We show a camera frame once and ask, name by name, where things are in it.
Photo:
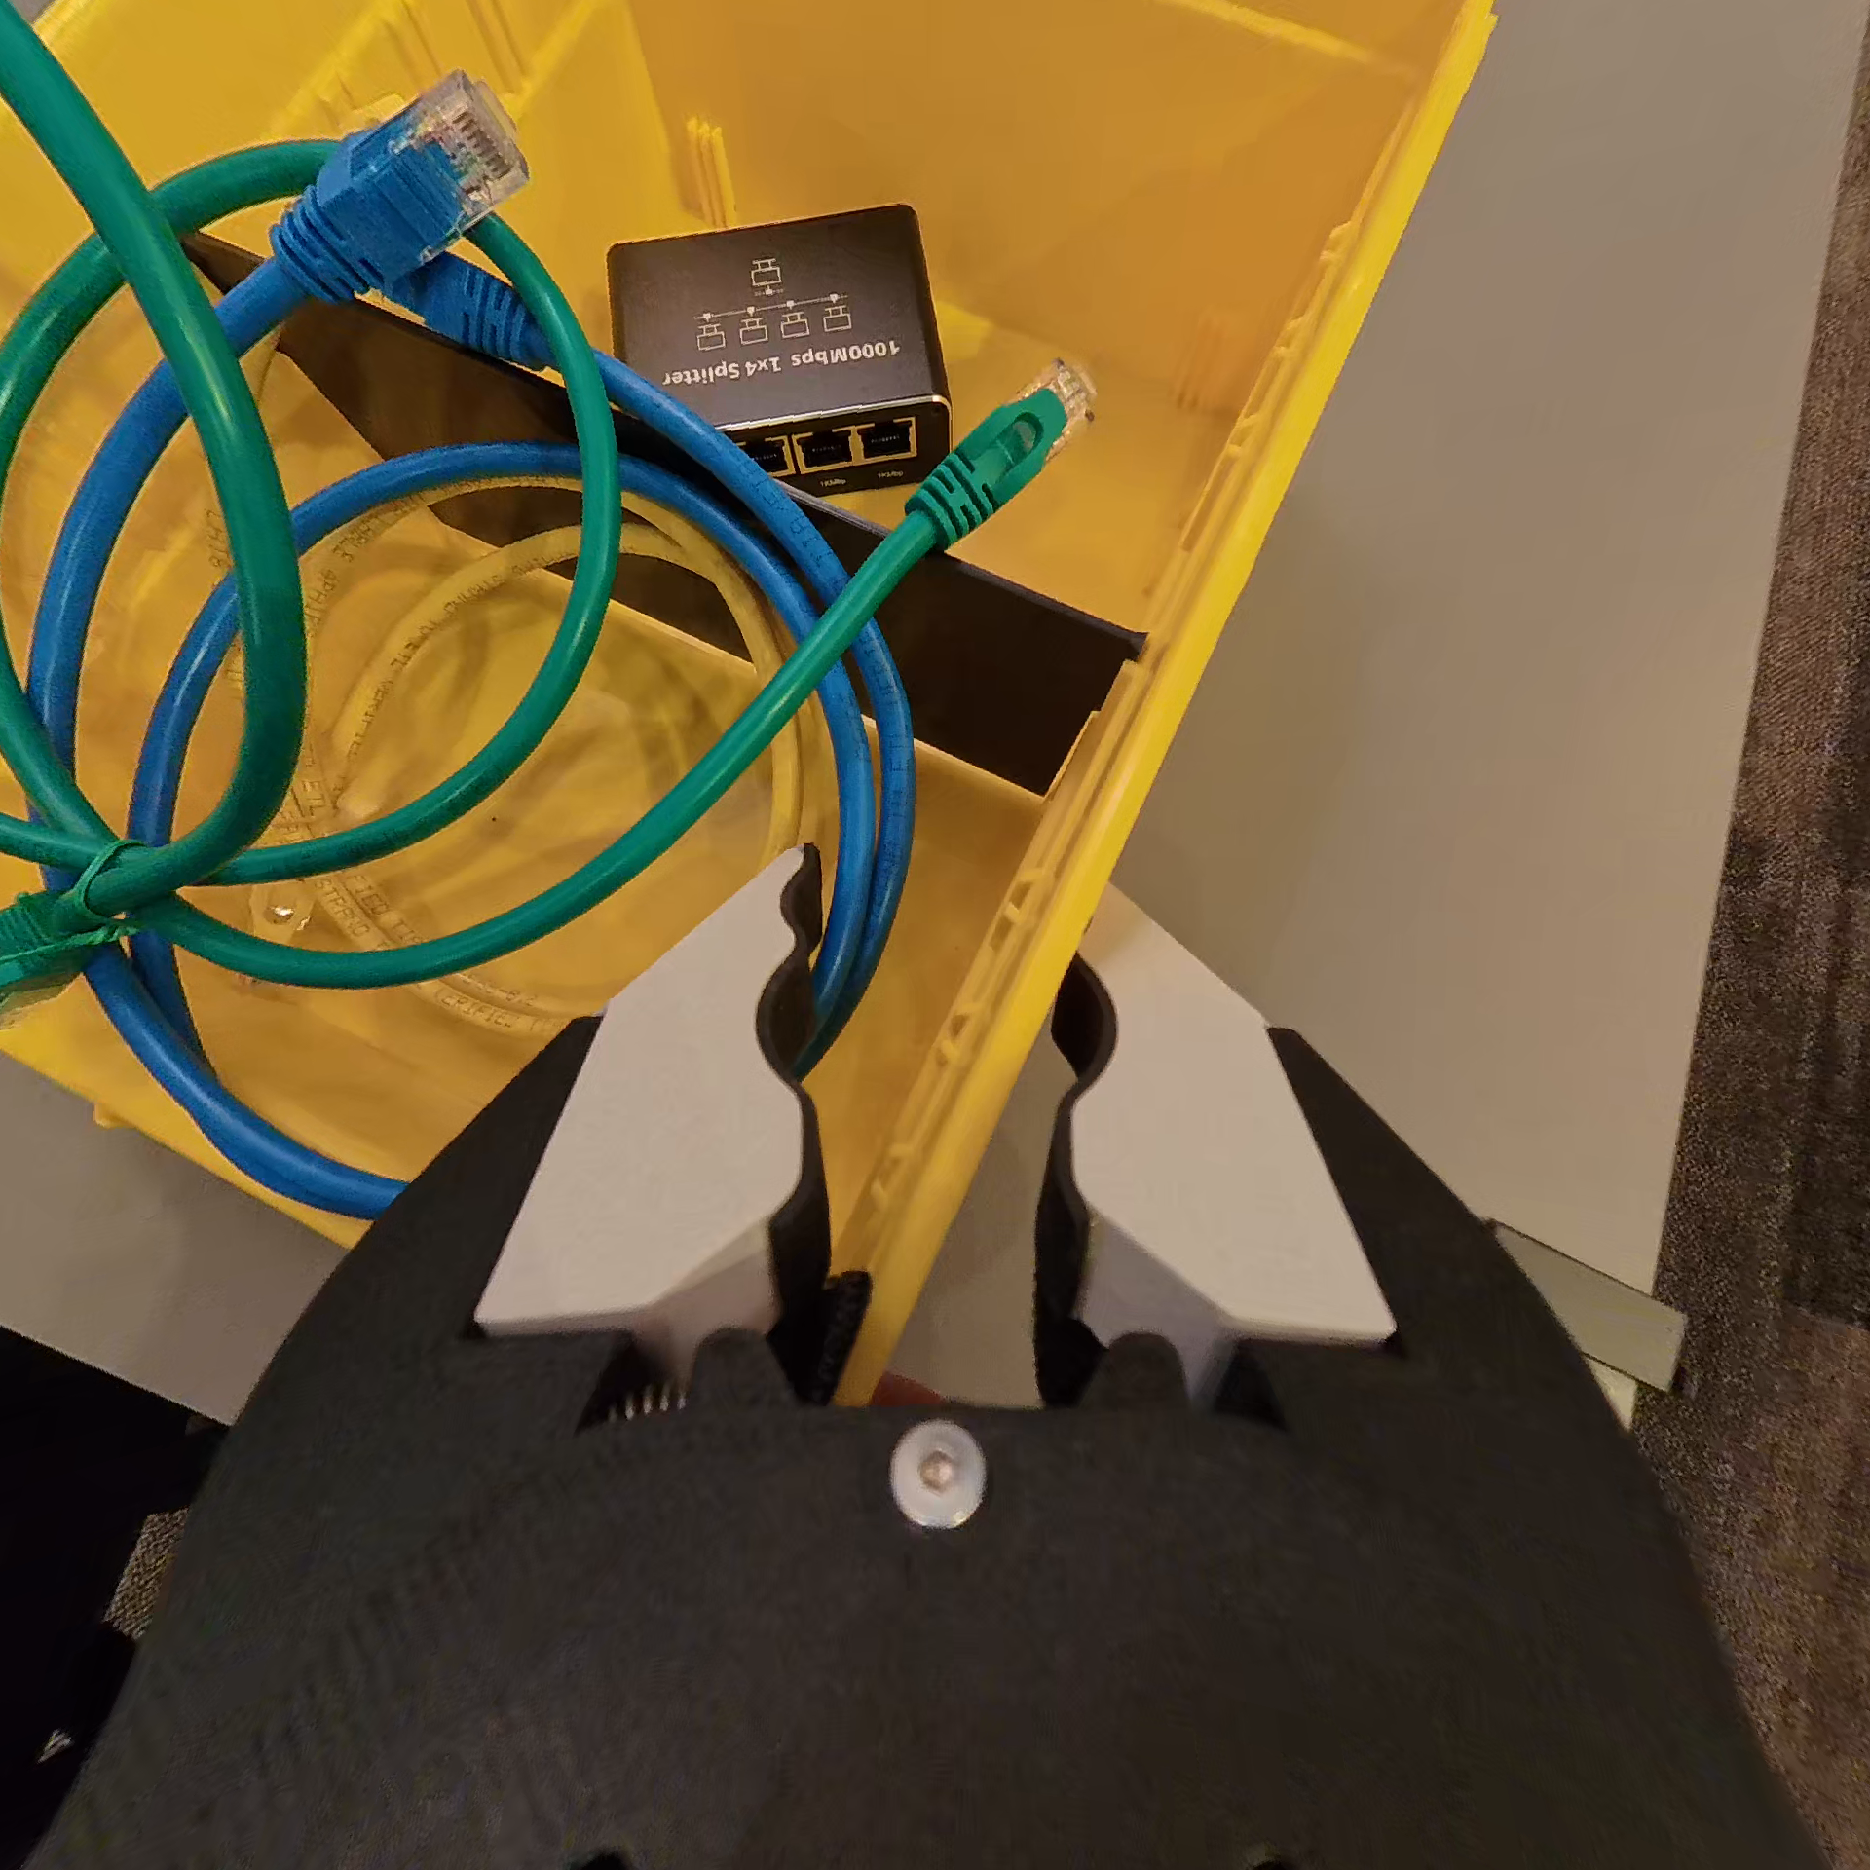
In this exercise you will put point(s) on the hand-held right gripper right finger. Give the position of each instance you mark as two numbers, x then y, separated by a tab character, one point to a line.
1227	1169

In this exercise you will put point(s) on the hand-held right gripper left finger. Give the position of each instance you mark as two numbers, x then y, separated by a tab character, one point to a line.
643	1169

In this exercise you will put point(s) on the black ethernet splitter box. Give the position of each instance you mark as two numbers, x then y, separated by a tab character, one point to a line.
774	307

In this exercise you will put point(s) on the large yellow plastic bin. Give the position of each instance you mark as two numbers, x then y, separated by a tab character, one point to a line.
1023	145

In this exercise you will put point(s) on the person's right hand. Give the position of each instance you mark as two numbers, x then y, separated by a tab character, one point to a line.
906	1392

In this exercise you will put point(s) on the black bin divider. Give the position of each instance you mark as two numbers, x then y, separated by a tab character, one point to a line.
992	686

